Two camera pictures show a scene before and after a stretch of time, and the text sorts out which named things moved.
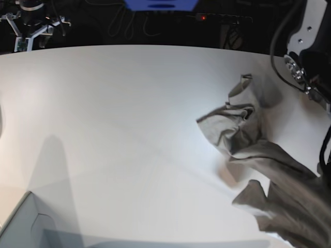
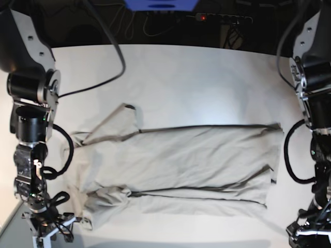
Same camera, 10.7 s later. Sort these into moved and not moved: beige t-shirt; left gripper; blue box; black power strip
Moved: beige t-shirt; left gripper
Not moved: black power strip; blue box
